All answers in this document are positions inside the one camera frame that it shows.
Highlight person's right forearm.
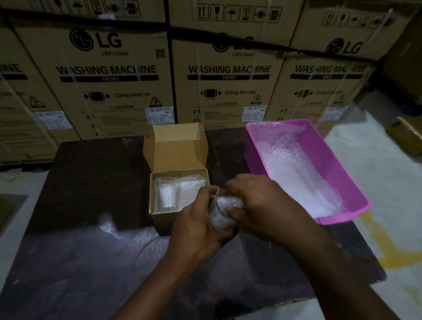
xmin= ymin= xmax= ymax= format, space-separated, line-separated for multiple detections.
xmin=272 ymin=217 xmax=422 ymax=320

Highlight bubble wrap sheets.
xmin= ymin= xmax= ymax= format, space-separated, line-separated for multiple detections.
xmin=248 ymin=119 xmax=356 ymax=223

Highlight pink plastic tub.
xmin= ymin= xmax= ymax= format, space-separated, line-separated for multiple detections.
xmin=235 ymin=111 xmax=383 ymax=231

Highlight stack of large cardboard boxes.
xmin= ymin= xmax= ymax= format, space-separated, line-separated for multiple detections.
xmin=0 ymin=0 xmax=422 ymax=222

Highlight glass tumbler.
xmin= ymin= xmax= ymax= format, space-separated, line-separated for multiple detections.
xmin=151 ymin=176 xmax=182 ymax=214
xmin=204 ymin=191 xmax=247 ymax=234

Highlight small open cardboard box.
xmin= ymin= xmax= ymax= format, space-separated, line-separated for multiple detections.
xmin=133 ymin=116 xmax=219 ymax=242

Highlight person's left forearm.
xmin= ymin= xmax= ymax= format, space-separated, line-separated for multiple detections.
xmin=102 ymin=236 xmax=220 ymax=320

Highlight bubble wrap padding piece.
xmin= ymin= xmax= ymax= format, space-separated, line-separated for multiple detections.
xmin=173 ymin=174 xmax=209 ymax=216

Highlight person's left hand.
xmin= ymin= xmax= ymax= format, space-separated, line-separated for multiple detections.
xmin=166 ymin=182 xmax=241 ymax=270

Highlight person's right hand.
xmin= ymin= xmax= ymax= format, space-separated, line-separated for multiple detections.
xmin=216 ymin=170 xmax=328 ymax=254

